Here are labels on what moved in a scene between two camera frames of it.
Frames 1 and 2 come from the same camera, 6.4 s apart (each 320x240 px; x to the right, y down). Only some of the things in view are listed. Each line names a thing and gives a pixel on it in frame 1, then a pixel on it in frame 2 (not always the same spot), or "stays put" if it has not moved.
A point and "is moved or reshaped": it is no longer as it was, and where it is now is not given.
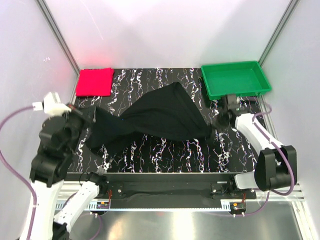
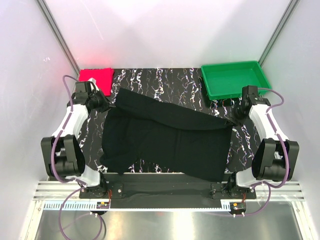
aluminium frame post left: [58, 34] stays put
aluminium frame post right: [285, 18] stays put
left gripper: [89, 120] → [107, 104]
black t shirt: [168, 111] is moved or reshaped
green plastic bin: [235, 79] stays put
